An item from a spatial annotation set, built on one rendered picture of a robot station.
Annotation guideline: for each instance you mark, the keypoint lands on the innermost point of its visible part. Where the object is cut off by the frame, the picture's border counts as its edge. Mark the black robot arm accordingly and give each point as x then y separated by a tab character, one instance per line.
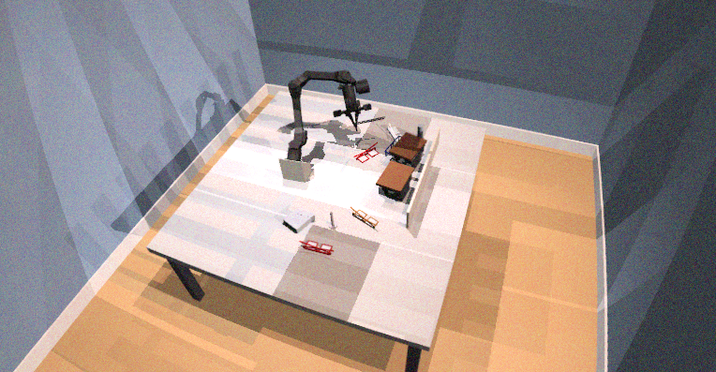
295	88

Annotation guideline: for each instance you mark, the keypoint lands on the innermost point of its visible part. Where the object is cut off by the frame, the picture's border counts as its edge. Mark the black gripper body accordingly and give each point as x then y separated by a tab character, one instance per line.
365	107

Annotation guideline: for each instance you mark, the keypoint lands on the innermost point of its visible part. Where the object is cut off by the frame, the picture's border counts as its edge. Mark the grey flat panel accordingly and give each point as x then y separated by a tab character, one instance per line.
421	183

